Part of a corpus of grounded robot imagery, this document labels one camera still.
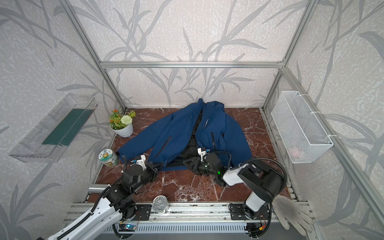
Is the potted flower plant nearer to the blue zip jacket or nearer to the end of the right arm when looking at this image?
the blue zip jacket

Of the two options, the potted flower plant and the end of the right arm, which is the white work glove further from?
the potted flower plant

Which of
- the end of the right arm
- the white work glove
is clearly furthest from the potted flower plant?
the white work glove

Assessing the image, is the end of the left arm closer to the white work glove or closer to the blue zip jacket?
the blue zip jacket

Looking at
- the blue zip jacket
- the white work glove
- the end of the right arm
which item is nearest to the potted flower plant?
the blue zip jacket

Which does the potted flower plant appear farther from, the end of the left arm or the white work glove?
the white work glove

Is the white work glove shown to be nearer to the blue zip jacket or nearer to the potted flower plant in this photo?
the blue zip jacket

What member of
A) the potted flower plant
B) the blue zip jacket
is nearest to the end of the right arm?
the blue zip jacket

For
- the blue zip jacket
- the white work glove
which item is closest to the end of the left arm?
the blue zip jacket

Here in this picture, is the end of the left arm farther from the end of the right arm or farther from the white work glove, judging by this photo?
the white work glove

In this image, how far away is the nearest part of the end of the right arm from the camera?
26.7 inches
